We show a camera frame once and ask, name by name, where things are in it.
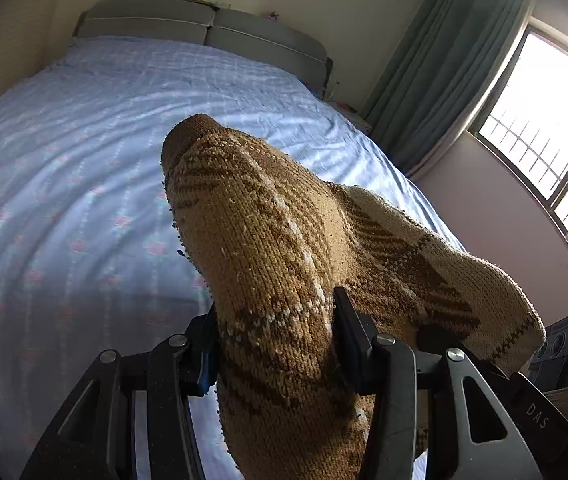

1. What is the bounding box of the cream ribbed wardrobe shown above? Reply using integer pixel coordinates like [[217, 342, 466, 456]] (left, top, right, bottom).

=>
[[0, 0, 73, 123]]

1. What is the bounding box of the barred window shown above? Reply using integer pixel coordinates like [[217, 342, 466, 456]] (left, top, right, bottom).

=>
[[468, 19, 568, 308]]

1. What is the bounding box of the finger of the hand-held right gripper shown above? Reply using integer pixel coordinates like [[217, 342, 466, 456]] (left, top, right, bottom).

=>
[[484, 362, 568, 456]]

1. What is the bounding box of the green curtain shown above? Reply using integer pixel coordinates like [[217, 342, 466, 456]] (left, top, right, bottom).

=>
[[361, 0, 536, 180]]

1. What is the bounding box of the white bedside table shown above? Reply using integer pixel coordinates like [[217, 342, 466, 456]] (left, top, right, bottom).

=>
[[328, 100, 373, 137]]

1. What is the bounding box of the blue floral bed sheet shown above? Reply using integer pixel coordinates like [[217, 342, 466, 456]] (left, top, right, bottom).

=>
[[0, 35, 468, 480]]

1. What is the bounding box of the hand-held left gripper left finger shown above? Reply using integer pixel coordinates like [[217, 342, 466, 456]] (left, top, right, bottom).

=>
[[20, 305, 219, 480]]

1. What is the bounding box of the brown beige knit sweater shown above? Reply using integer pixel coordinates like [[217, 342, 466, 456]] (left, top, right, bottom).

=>
[[160, 114, 548, 480]]

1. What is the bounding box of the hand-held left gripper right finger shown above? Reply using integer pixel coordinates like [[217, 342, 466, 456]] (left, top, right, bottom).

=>
[[333, 287, 546, 480]]

